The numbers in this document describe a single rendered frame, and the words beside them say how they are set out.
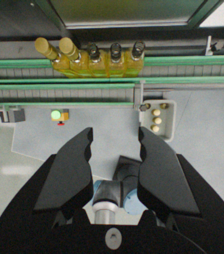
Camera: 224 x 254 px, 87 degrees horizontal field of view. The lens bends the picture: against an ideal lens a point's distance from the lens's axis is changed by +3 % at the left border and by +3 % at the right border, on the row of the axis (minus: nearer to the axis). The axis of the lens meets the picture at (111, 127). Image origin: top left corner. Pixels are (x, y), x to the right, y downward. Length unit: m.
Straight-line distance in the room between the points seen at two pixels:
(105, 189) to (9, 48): 0.78
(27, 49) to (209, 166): 1.19
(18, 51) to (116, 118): 0.57
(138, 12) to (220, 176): 0.99
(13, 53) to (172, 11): 0.67
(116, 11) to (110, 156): 0.68
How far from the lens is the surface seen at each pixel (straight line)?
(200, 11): 0.53
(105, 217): 0.57
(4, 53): 0.82
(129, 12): 0.48
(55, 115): 0.69
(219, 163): 1.03
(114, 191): 0.61
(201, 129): 0.89
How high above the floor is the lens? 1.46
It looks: 79 degrees down
